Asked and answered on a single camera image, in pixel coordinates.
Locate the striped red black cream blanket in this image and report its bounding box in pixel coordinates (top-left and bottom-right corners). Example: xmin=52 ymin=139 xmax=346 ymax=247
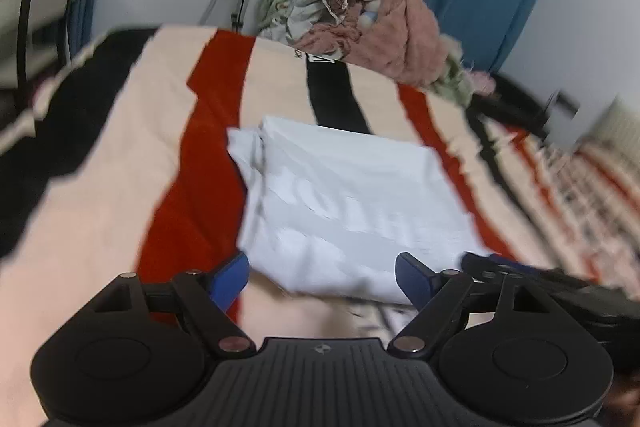
xmin=0 ymin=24 xmax=640 ymax=427

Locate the pink fluffy blanket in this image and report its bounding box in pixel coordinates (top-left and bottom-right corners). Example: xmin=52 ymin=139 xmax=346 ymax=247
xmin=295 ymin=0 xmax=449 ymax=91

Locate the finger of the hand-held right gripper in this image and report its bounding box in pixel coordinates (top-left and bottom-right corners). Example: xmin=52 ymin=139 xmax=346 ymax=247
xmin=460 ymin=252 xmax=557 ymax=289

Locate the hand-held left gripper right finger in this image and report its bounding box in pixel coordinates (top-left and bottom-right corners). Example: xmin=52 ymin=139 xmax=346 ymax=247
xmin=386 ymin=252 xmax=547 ymax=358

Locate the small pink garment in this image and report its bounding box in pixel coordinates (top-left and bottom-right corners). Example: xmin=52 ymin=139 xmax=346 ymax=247
xmin=467 ymin=69 xmax=496 ymax=96

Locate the white T-shirt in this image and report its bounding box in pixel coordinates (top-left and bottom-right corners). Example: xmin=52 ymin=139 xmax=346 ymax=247
xmin=227 ymin=116 xmax=494 ymax=309

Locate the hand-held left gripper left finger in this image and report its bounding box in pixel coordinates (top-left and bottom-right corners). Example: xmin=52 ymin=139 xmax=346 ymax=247
xmin=92 ymin=252 xmax=257 ymax=358

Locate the black armchair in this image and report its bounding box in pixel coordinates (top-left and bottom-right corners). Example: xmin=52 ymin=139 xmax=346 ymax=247
xmin=470 ymin=74 xmax=552 ymax=138

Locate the pale green fleece garment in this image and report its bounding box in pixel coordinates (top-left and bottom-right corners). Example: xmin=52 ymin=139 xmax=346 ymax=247
xmin=432 ymin=34 xmax=476 ymax=108

